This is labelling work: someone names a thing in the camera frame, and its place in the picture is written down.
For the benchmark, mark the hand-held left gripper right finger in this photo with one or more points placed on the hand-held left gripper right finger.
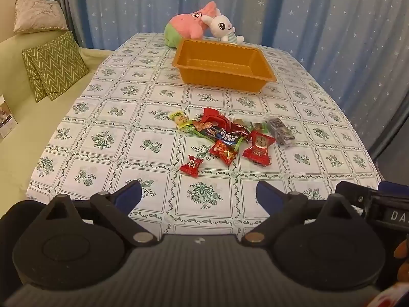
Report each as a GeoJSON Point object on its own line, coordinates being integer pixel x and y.
{"type": "Point", "coordinates": [267, 194]}

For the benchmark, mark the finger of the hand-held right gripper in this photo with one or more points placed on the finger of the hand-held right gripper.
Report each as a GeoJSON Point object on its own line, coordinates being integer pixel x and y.
{"type": "Point", "coordinates": [351, 191]}
{"type": "Point", "coordinates": [394, 186]}

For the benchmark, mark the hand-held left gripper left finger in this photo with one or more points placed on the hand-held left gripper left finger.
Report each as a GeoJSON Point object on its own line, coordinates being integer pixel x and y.
{"type": "Point", "coordinates": [130, 194]}

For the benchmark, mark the red orange snack packet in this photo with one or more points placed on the red orange snack packet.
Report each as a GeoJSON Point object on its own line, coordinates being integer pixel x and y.
{"type": "Point", "coordinates": [223, 152]}

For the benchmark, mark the grey clear snack packet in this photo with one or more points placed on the grey clear snack packet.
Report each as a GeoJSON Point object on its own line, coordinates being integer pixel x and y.
{"type": "Point", "coordinates": [281, 131]}

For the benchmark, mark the small red candy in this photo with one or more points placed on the small red candy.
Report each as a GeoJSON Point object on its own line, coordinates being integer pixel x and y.
{"type": "Point", "coordinates": [191, 166]}

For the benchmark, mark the green candy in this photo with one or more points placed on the green candy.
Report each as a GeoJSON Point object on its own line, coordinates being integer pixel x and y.
{"type": "Point", "coordinates": [261, 127]}

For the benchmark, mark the dark blue snack packet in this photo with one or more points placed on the dark blue snack packet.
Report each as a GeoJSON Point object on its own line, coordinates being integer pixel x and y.
{"type": "Point", "coordinates": [225, 135]}

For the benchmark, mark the green orange snack packet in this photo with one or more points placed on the green orange snack packet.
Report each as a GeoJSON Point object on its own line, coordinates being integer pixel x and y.
{"type": "Point", "coordinates": [193, 127]}

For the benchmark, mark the orange plastic tray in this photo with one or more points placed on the orange plastic tray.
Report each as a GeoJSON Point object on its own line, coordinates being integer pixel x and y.
{"type": "Point", "coordinates": [220, 62]}

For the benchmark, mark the person's right forearm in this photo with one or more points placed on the person's right forearm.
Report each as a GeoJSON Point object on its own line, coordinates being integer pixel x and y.
{"type": "Point", "coordinates": [391, 295]}

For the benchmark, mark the person's right hand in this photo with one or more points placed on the person's right hand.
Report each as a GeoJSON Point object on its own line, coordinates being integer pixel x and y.
{"type": "Point", "coordinates": [403, 250]}

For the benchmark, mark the red square wrapped candy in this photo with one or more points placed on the red square wrapped candy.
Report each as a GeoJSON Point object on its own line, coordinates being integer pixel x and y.
{"type": "Point", "coordinates": [259, 147]}

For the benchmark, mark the dark red snack packet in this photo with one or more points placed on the dark red snack packet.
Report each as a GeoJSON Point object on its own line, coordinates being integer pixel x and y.
{"type": "Point", "coordinates": [240, 128]}

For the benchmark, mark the yellow wrapped candy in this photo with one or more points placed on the yellow wrapped candy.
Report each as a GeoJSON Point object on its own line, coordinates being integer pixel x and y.
{"type": "Point", "coordinates": [179, 117]}

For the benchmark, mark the floral checked tablecloth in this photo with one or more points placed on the floral checked tablecloth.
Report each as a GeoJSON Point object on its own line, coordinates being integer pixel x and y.
{"type": "Point", "coordinates": [134, 102]}

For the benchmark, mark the large red snack packet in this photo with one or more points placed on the large red snack packet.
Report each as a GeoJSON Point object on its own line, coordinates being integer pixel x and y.
{"type": "Point", "coordinates": [214, 119]}

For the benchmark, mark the pale green sofa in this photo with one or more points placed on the pale green sofa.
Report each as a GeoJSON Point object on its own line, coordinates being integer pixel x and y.
{"type": "Point", "coordinates": [28, 108]}

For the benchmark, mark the white booklet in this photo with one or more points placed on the white booklet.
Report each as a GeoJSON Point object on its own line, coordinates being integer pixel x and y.
{"type": "Point", "coordinates": [6, 118]}

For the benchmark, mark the green zigzag pillow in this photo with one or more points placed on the green zigzag pillow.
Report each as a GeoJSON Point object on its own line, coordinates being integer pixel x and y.
{"type": "Point", "coordinates": [30, 70]}
{"type": "Point", "coordinates": [62, 64]}

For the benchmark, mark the white bunny plush toy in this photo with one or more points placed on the white bunny plush toy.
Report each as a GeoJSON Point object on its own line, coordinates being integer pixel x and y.
{"type": "Point", "coordinates": [223, 25]}

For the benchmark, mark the pink starfish plush toy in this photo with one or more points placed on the pink starfish plush toy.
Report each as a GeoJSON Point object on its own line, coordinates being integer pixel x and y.
{"type": "Point", "coordinates": [187, 22]}

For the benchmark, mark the blue star-print curtain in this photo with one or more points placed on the blue star-print curtain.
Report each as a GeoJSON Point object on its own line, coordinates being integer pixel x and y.
{"type": "Point", "coordinates": [242, 3]}

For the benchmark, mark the beige embroidered pillow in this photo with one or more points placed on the beige embroidered pillow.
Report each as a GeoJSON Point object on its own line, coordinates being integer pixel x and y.
{"type": "Point", "coordinates": [40, 15]}

